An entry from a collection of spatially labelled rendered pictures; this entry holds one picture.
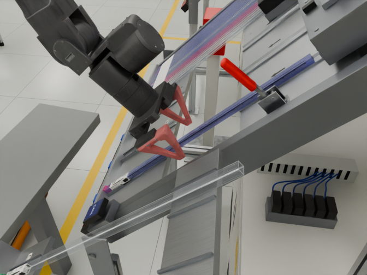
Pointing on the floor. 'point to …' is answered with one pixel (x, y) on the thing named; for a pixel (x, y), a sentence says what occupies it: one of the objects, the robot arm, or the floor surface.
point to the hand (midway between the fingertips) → (183, 137)
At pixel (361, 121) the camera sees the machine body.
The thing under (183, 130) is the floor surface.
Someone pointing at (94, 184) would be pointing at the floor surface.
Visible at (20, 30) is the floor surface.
